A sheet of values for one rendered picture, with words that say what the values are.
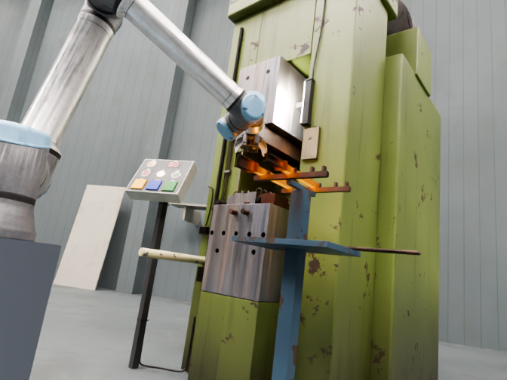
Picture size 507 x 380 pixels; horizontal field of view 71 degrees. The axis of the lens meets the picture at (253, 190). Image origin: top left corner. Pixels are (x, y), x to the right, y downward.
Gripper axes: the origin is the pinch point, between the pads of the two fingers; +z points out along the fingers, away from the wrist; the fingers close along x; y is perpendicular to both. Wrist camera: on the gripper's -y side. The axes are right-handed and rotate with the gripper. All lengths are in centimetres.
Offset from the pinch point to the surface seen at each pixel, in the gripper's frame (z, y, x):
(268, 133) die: 14.8, -24.5, 7.7
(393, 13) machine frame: -1, -122, 79
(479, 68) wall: 226, -382, 328
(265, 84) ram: 5, -52, 3
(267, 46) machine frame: 12, -93, 1
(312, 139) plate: 7.7, -18.4, 30.5
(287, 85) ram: 6, -53, 15
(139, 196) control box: 50, 4, -63
